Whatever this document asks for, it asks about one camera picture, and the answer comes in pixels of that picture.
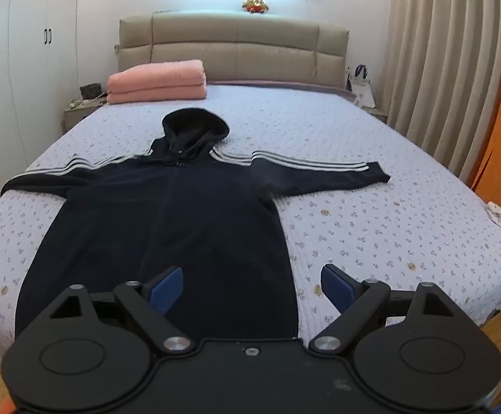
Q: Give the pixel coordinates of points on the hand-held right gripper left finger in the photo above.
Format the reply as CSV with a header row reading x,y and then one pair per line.
x,y
167,290

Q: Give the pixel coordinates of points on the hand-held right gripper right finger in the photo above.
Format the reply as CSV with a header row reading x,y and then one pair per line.
x,y
336,287

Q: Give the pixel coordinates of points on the black striped-sleeve hoodie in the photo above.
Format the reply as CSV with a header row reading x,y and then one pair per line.
x,y
168,207

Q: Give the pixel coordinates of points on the bed with floral quilt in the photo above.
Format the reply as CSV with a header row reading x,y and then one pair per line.
x,y
362,146

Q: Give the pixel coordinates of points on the grey nightstand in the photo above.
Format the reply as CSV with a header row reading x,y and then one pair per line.
x,y
78,114

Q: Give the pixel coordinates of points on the white tote bag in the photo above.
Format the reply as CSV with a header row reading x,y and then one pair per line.
x,y
362,90

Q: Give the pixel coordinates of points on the mauve bed sheet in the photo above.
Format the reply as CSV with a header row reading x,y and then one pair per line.
x,y
298,88

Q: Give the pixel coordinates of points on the pink folded blanket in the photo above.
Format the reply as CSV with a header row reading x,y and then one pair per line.
x,y
155,80

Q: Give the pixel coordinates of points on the dark patterned box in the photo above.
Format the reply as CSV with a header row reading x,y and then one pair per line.
x,y
89,91

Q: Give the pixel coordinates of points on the beige curtain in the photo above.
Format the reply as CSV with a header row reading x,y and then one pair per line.
x,y
440,73

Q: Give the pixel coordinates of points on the beige padded headboard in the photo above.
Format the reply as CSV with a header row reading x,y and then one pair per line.
x,y
233,51

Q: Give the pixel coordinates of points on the white wardrobe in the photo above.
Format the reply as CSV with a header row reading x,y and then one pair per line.
x,y
26,73

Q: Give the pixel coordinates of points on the brown plush toy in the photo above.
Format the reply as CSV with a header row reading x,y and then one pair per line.
x,y
255,5

